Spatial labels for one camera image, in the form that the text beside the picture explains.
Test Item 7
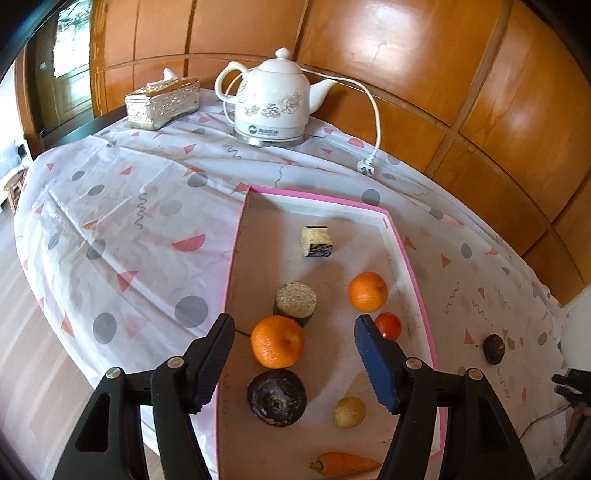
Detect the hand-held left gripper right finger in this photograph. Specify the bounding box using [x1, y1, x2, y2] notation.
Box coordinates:
[353, 315, 536, 480]

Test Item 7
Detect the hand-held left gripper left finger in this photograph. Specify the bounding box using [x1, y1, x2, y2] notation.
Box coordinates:
[52, 313, 236, 480]

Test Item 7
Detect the red tomato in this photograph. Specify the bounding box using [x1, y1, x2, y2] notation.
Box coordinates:
[374, 312, 403, 341]

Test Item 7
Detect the small yellow fruit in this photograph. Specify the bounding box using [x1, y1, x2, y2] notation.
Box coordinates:
[334, 396, 367, 428]

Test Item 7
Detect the orange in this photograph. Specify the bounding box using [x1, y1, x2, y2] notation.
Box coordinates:
[348, 271, 389, 312]
[250, 316, 306, 370]

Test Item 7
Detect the dark round fruit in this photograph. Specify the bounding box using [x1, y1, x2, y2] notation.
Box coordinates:
[483, 333, 506, 366]
[247, 369, 307, 428]

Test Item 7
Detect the cut dark-skinned pale piece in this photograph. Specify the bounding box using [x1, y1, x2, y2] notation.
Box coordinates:
[273, 281, 320, 328]
[300, 224, 335, 258]

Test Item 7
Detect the carrot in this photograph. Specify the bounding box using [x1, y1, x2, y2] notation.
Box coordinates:
[309, 451, 382, 477]

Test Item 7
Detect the pink-edged shallow cardboard box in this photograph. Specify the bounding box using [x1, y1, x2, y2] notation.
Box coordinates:
[215, 186, 448, 480]

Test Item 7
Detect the white patterned tablecloth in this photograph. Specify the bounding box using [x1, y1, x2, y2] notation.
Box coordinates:
[13, 88, 568, 480]

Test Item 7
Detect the silver kettle base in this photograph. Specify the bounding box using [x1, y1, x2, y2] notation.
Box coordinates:
[232, 127, 306, 149]

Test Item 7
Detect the silver embossed tissue box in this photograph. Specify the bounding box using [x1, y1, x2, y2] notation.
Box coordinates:
[125, 68, 201, 131]

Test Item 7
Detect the small wooden stool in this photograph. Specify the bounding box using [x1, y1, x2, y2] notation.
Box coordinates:
[4, 168, 26, 213]

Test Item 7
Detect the dark round table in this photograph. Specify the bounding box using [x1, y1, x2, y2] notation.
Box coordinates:
[39, 104, 127, 151]

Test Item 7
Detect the white floral ceramic kettle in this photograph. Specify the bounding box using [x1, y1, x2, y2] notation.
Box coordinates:
[215, 47, 340, 139]

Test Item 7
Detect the wooden door with glass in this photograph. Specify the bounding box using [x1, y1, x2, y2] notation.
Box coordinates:
[16, 0, 100, 139]

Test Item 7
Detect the white power cord with plug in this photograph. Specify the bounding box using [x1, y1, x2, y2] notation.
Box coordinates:
[300, 67, 382, 179]

